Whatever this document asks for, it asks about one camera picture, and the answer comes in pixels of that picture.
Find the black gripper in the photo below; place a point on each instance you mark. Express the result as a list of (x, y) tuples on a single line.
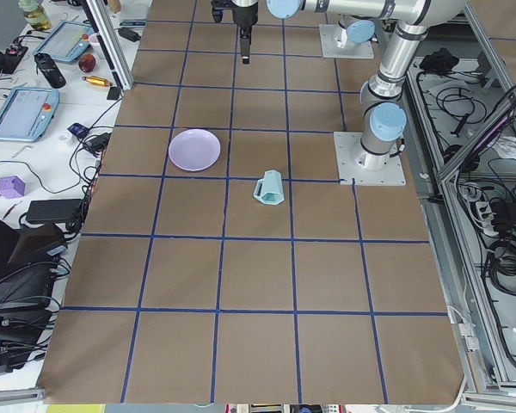
[(243, 15)]

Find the light blue faceted cup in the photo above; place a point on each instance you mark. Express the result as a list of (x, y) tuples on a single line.
[(269, 189)]

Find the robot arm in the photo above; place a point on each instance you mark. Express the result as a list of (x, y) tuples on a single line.
[(349, 38), (414, 18)]

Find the lilac plate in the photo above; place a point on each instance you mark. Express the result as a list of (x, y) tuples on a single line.
[(194, 150)]

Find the pink lidded cup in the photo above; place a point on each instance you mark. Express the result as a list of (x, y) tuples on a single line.
[(93, 41)]

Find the red apple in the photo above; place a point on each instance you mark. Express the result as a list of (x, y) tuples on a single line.
[(87, 63)]

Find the far teach pendant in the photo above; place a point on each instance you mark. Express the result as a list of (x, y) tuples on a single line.
[(67, 42)]

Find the teach pendant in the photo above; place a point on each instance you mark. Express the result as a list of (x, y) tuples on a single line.
[(27, 113), (67, 42)]

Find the green bottle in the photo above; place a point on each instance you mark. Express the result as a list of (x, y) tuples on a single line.
[(34, 15)]

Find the near teach pendant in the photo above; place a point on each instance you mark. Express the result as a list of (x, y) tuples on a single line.
[(27, 113)]

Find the black power brick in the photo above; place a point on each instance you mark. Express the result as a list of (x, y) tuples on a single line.
[(54, 211)]

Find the purple printed block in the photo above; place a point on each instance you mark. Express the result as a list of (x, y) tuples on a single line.
[(12, 187)]

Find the black laptop pile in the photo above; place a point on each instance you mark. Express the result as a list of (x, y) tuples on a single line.
[(29, 266)]

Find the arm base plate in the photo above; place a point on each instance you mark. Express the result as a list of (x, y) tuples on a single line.
[(337, 45), (357, 166)]

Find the aluminium frame post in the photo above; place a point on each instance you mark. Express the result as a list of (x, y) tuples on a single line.
[(99, 19)]

